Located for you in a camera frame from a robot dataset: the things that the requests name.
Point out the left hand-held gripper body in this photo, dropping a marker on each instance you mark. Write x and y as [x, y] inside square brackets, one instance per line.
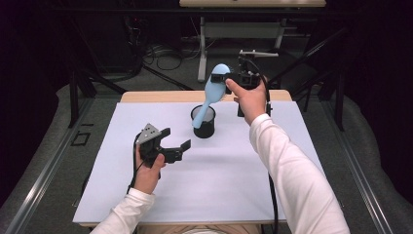
[151, 148]

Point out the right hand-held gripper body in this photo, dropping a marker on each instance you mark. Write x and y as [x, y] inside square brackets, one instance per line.
[248, 79]

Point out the black mesh pen holder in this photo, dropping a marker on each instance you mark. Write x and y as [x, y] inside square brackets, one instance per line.
[204, 131]

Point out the person's right hand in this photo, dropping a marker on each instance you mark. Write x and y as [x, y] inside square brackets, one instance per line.
[253, 100]

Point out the person's left hand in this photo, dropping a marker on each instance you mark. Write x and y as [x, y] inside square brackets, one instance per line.
[146, 178]

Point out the wooden desk with white legs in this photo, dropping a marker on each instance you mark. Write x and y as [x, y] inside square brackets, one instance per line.
[240, 31]

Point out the black metal stand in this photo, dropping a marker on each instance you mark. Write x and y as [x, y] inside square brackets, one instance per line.
[339, 97]
[74, 97]

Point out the metal floor rail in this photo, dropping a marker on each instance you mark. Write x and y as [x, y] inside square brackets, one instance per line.
[367, 191]
[35, 191]

